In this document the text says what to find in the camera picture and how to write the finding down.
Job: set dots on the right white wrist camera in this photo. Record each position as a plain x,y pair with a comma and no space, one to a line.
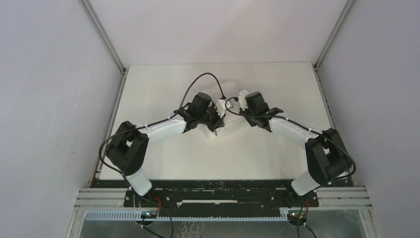
242,99

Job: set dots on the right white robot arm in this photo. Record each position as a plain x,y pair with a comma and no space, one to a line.
326,156

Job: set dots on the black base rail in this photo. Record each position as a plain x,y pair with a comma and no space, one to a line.
220,198

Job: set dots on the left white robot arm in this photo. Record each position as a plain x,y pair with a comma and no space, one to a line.
127,148

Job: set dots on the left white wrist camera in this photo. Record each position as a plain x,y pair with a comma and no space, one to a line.
222,106

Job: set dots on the white medicine kit box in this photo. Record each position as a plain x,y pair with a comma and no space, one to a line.
227,109

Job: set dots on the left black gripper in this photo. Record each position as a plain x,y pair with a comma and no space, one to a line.
219,122

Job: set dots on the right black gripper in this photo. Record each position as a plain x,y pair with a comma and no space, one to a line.
252,124

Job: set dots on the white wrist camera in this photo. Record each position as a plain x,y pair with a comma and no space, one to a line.
222,106
242,99

